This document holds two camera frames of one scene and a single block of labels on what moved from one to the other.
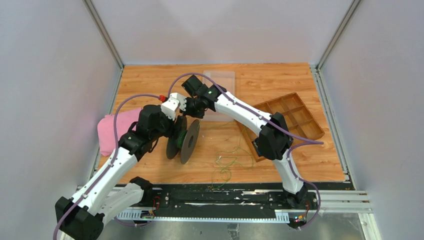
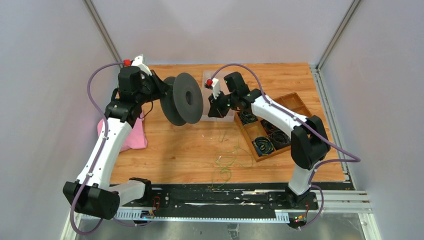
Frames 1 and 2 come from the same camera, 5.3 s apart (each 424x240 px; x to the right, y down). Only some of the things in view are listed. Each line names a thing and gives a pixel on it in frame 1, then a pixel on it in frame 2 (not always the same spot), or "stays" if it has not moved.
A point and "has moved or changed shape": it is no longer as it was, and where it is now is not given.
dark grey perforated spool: x=183 y=140 has moved or changed shape
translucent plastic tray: x=227 y=79 stays
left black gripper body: x=167 y=128 → x=152 y=89
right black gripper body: x=193 y=109 → x=223 y=103
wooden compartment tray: x=300 y=124 stays
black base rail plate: x=231 y=198 stays
